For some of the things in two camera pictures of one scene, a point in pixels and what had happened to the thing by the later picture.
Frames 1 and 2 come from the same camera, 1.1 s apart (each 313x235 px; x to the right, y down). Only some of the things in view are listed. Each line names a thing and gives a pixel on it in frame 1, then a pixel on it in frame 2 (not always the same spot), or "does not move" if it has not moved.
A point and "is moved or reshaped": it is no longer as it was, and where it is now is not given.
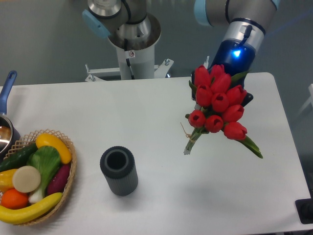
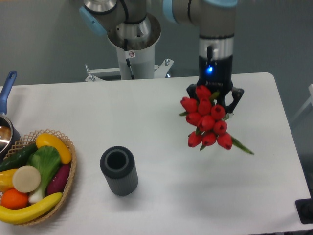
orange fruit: x=13 y=199 does not move
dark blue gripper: x=236 y=56 -> x=217 y=75
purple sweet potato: x=58 y=179 does not move
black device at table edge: x=304 y=209 does not move
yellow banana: x=25 y=215 does not move
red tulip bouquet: x=218 y=98 is moved or reshaped
